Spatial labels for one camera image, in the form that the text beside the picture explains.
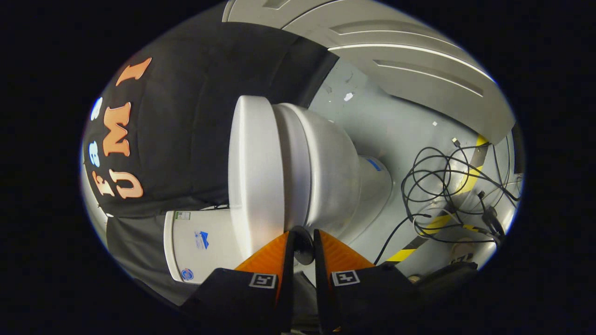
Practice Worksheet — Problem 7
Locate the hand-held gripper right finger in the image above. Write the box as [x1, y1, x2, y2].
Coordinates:
[313, 228, 480, 334]

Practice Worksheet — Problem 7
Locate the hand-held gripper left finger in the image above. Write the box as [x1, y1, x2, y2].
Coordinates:
[179, 229, 296, 334]

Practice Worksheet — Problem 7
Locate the white toilet lid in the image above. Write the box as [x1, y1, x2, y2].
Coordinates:
[228, 95, 315, 266]

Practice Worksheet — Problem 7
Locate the yellow black floor tape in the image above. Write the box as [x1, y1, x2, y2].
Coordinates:
[386, 135, 489, 262]

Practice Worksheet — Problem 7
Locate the black backdrop cloth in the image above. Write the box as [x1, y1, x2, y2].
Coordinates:
[81, 21, 339, 305]

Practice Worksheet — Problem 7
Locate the black cable tangle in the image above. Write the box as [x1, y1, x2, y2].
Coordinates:
[374, 137, 522, 266]

